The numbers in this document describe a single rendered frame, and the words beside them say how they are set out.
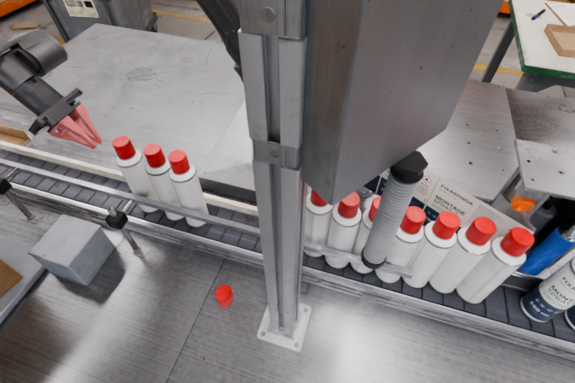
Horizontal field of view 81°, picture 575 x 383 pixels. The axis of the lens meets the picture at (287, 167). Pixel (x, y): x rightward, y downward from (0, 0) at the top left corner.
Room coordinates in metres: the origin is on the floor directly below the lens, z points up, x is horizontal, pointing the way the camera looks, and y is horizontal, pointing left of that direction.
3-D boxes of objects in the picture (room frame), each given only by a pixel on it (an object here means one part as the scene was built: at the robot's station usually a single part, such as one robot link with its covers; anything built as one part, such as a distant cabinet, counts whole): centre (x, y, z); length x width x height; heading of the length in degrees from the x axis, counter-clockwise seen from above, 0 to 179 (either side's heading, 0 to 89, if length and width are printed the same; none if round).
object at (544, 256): (0.29, -0.45, 0.98); 0.03 x 0.03 x 0.16
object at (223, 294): (0.27, 0.13, 0.85); 0.03 x 0.03 x 0.03
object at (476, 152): (0.77, -0.25, 0.86); 0.80 x 0.67 x 0.05; 73
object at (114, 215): (0.40, 0.34, 0.91); 0.07 x 0.03 x 0.16; 163
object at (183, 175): (0.44, 0.20, 0.98); 0.05 x 0.05 x 0.20
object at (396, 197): (0.23, -0.12, 1.18); 0.04 x 0.04 x 0.21
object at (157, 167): (0.45, 0.25, 0.98); 0.05 x 0.05 x 0.20
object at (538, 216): (0.34, -0.43, 1.01); 0.14 x 0.13 x 0.26; 73
